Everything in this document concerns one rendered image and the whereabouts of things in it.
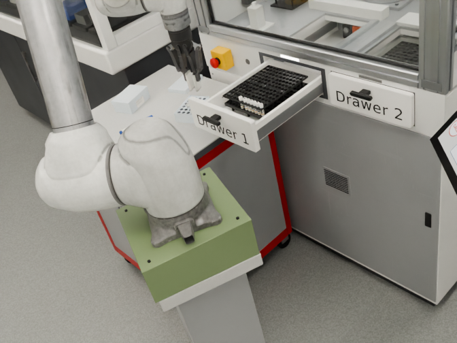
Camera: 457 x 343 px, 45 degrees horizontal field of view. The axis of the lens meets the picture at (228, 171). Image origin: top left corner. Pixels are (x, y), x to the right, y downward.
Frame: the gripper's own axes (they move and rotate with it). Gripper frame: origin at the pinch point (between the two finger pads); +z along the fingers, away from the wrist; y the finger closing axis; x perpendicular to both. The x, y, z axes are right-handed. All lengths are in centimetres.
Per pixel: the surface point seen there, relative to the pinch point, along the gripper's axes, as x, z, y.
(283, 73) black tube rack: 5.7, -0.7, 31.8
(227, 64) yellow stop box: 17.5, 3.2, 4.8
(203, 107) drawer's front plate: -19.3, -2.1, 14.3
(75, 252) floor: -18, 89, -83
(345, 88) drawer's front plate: -1, 0, 54
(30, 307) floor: -52, 89, -83
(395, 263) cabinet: -5, 71, 69
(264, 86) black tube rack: -3.2, -0.6, 28.6
